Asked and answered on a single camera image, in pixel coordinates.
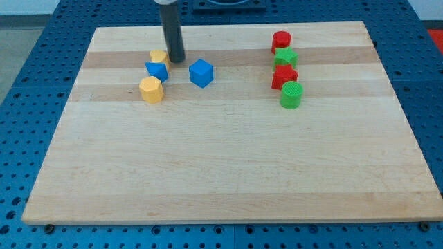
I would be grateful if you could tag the blue cube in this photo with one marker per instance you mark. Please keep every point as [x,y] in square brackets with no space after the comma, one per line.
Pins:
[201,73]

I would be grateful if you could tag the wooden board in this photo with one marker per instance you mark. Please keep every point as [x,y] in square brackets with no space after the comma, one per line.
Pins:
[229,152]

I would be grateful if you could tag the green cylinder block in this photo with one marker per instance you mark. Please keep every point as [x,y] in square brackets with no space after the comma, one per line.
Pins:
[291,94]

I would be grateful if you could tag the yellow hexagon block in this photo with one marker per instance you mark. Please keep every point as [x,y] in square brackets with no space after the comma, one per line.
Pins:
[151,89]

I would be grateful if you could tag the red star block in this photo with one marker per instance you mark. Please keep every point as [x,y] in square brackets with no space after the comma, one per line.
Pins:
[283,74]

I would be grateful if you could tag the blue triangular block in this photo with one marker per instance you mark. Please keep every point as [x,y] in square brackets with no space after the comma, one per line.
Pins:
[157,70]

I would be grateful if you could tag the green star block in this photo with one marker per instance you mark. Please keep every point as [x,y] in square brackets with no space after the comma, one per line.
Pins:
[285,56]

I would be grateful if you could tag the yellow heart block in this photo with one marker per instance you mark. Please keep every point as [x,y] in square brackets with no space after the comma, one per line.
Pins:
[160,56]

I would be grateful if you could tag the red cylinder block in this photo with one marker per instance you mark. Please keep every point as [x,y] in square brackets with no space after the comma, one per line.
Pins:
[281,39]

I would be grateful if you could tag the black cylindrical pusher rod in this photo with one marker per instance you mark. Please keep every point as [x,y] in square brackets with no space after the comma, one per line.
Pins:
[168,10]

